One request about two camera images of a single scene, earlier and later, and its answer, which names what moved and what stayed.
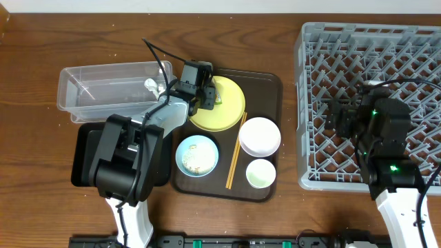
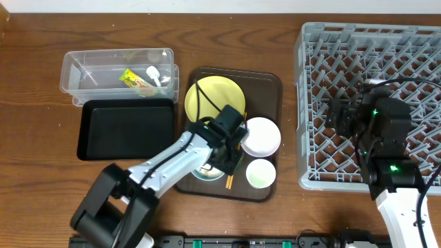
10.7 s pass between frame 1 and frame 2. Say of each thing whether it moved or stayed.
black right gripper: stayed
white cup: stayed
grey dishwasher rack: stayed
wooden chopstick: stayed
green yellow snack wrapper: moved
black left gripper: moved
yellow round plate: stayed
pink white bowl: stayed
